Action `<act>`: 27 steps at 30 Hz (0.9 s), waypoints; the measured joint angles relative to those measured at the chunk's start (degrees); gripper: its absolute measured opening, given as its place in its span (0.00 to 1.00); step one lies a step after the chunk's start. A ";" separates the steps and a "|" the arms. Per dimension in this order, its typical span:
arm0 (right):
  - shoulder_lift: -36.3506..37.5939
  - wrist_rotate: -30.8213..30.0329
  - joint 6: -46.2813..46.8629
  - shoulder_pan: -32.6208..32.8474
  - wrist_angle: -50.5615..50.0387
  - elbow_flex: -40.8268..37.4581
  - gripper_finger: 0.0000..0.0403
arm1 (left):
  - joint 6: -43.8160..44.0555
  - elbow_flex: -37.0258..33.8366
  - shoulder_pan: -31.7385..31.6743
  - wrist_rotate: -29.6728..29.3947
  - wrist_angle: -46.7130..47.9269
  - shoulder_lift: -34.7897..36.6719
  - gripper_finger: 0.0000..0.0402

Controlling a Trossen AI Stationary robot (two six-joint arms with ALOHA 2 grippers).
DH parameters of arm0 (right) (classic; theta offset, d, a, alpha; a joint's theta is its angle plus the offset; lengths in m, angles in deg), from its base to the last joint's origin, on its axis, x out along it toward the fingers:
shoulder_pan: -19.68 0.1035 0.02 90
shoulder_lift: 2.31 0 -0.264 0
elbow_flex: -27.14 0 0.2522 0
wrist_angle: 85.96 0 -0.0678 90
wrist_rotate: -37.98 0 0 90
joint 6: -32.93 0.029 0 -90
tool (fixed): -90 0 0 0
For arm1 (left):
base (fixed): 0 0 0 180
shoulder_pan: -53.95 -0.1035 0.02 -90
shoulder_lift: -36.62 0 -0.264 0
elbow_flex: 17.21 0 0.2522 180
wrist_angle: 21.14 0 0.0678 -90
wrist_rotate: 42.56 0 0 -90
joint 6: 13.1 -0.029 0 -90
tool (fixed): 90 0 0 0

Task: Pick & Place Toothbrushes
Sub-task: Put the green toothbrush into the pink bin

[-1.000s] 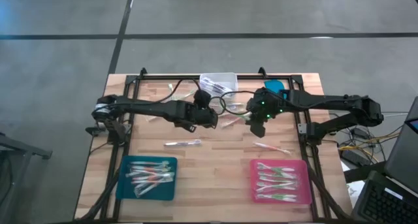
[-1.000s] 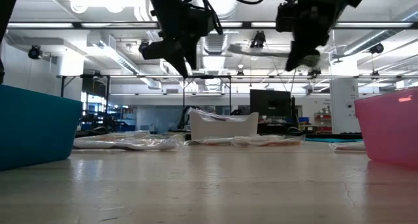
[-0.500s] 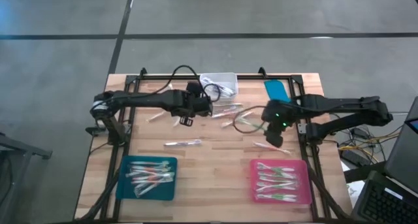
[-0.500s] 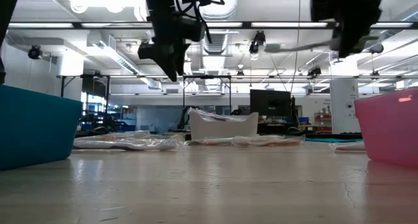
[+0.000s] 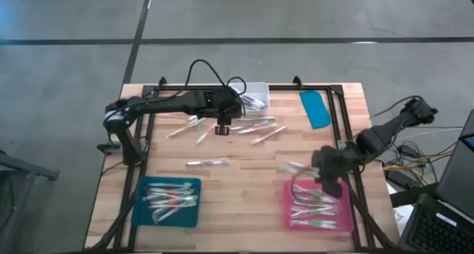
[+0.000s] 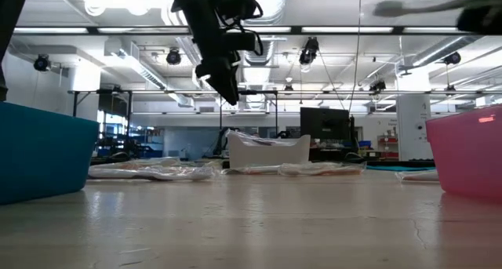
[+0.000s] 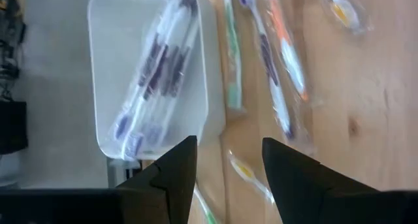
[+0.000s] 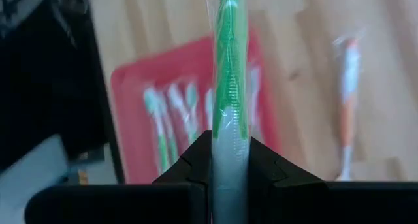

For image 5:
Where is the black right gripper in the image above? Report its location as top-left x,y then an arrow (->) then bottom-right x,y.
313,146 -> 356,184

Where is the white plastic bin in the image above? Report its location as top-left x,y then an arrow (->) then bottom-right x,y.
226,82 -> 270,116

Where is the pink plastic bin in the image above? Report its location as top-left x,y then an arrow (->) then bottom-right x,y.
283,179 -> 355,233

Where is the teal plastic lid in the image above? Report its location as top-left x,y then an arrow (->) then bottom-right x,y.
299,90 -> 333,130

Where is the black power strip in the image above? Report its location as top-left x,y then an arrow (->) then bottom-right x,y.
384,168 -> 412,187

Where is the white paper sheet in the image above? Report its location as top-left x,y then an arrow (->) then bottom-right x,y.
392,204 -> 414,225

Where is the dark grey open laptop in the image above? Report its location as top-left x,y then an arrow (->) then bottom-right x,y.
398,109 -> 474,254

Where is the teal plastic bin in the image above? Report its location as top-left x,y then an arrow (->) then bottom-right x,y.
131,176 -> 202,228

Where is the black metal stand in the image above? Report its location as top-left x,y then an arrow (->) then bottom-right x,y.
0,150 -> 60,254

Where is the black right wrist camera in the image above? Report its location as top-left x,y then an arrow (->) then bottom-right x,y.
324,181 -> 344,199

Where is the black left camera cable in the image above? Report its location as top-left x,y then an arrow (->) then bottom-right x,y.
180,59 -> 248,111

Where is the black aluminium table frame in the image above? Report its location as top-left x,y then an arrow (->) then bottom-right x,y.
83,76 -> 403,254

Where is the yellow floor cable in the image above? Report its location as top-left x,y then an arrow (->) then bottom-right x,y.
383,152 -> 455,173

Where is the white floor cable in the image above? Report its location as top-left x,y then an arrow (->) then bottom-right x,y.
418,127 -> 464,142

